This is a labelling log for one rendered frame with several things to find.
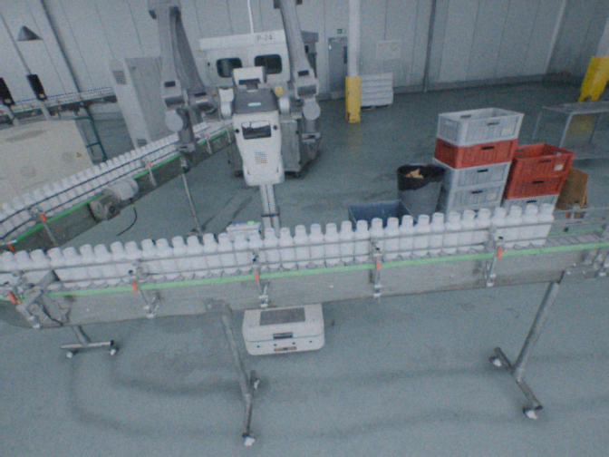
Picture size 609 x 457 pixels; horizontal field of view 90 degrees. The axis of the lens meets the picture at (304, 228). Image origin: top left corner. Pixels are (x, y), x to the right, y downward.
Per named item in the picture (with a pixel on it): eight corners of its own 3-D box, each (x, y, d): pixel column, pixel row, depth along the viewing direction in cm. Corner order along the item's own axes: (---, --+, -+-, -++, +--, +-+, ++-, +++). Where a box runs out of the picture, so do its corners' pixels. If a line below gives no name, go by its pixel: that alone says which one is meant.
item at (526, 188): (506, 199, 324) (511, 180, 312) (482, 186, 359) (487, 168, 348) (561, 193, 326) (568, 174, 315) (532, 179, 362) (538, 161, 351)
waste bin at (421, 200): (400, 238, 316) (405, 180, 284) (387, 218, 355) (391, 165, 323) (443, 234, 316) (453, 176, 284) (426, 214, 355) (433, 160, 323)
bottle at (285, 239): (291, 258, 129) (286, 224, 120) (299, 265, 124) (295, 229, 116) (278, 264, 126) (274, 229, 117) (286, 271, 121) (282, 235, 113)
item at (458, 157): (455, 170, 291) (459, 146, 280) (432, 157, 326) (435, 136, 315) (513, 161, 297) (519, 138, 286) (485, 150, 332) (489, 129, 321)
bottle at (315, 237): (325, 256, 128) (323, 221, 120) (324, 265, 123) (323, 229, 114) (311, 257, 129) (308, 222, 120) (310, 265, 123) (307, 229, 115)
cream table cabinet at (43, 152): (78, 197, 491) (41, 121, 432) (109, 199, 475) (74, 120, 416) (5, 232, 401) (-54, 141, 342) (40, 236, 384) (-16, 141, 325)
